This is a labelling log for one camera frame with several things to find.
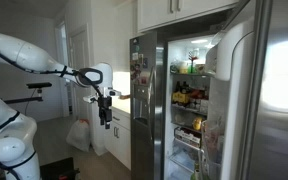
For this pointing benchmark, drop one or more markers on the open refrigerator door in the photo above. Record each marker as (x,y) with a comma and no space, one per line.
(184,43)

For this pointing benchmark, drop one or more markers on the brown wooden utensil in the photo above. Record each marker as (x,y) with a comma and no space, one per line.
(124,97)

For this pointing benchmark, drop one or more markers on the clear plastic bag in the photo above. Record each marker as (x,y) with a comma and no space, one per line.
(214,140)

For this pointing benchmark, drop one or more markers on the dark picture magnet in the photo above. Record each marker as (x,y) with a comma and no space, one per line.
(145,63)

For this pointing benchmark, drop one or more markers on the white upper cabinet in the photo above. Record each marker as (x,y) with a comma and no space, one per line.
(154,13)

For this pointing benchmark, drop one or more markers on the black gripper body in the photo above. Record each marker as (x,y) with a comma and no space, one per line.
(105,110)

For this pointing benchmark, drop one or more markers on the stainless refrigerator door with bins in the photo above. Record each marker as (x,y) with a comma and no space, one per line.
(277,140)

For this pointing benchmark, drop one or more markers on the red food package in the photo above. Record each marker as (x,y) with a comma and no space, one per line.
(198,93)

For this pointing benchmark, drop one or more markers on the yellow round food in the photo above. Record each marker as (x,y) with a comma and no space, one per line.
(197,123)

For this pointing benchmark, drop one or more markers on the clear crisper drawer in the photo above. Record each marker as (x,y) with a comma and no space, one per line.
(184,158)

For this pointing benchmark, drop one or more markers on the red mountain postcard magnet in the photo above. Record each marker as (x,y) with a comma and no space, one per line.
(144,80)

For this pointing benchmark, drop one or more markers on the teal round magnet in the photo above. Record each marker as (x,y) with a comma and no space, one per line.
(137,48)

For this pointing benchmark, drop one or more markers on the colorful character magnet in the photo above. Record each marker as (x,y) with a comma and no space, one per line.
(136,70)

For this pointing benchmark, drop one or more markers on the printed cardboard carton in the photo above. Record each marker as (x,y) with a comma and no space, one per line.
(187,137)

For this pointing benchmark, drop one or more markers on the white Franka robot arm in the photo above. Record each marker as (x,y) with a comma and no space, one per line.
(24,53)

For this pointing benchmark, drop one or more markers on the white lower cabinet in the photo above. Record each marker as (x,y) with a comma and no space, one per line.
(122,146)

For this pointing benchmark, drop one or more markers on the white cabinet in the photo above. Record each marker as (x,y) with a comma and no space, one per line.
(154,13)
(122,146)

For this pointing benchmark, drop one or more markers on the white room door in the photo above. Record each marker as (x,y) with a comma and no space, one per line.
(79,53)

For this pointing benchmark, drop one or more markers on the white food containers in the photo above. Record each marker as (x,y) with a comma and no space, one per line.
(199,105)

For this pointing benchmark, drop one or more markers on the white paper magnet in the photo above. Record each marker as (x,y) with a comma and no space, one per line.
(135,56)

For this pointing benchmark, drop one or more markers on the black camera stand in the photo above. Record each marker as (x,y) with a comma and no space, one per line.
(39,85)

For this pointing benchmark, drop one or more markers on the yellow box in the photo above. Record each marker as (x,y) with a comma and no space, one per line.
(180,98)

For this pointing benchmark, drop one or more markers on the stainless freezer door with dispenser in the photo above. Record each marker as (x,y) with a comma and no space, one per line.
(144,150)

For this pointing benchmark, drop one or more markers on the orange black clamp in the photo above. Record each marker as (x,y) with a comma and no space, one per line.
(63,176)

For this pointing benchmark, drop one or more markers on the dark glass bottle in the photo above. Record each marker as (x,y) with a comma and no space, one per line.
(178,87)
(184,88)

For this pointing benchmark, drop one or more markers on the black robot table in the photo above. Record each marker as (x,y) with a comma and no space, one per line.
(54,168)

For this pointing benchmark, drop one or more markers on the white trash bag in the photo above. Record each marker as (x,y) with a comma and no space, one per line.
(79,136)

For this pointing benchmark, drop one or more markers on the yellow green food container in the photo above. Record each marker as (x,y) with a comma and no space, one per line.
(183,68)

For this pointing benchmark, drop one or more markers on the green bottle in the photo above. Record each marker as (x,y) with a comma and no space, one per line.
(196,173)

